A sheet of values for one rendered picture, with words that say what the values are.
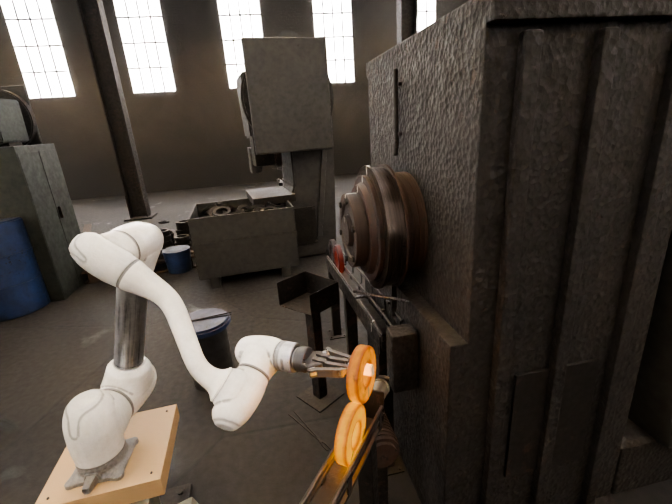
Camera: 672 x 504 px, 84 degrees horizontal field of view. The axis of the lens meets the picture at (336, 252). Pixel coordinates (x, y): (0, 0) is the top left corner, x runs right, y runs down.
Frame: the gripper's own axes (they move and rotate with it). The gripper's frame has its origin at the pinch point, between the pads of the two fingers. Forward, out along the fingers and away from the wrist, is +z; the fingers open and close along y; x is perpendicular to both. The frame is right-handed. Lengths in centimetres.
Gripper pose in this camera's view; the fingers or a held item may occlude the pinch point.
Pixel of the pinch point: (360, 368)
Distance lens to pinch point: 109.2
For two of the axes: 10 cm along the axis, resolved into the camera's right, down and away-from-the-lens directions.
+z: 9.1, 0.2, -4.1
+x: -1.1, -9.5, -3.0
